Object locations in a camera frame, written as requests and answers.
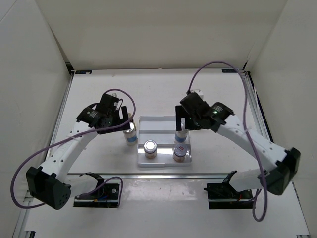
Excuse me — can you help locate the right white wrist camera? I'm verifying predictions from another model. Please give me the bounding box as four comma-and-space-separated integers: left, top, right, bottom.
191, 89, 204, 100

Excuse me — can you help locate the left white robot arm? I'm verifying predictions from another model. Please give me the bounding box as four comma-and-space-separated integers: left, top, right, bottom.
26, 92, 131, 210

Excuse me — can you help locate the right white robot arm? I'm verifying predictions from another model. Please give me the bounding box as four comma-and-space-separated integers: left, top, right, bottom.
175, 92, 301, 198

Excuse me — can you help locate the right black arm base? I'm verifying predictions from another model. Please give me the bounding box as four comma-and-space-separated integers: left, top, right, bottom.
204, 171, 254, 210

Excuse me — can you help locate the silver-lid shaker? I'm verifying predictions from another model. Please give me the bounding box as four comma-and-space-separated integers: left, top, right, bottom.
174, 129, 188, 143
123, 122, 137, 146

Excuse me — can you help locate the white tiered plastic tray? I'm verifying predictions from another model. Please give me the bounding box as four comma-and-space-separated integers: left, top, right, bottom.
137, 116, 192, 169

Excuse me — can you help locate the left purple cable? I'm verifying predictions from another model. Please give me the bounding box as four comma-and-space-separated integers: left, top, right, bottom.
11, 88, 137, 208

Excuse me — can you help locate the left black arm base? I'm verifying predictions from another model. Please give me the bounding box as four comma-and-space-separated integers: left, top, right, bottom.
73, 172, 123, 208

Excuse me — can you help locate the white-lid sauce jar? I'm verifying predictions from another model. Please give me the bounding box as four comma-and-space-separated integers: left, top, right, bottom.
144, 140, 157, 159
173, 143, 187, 163

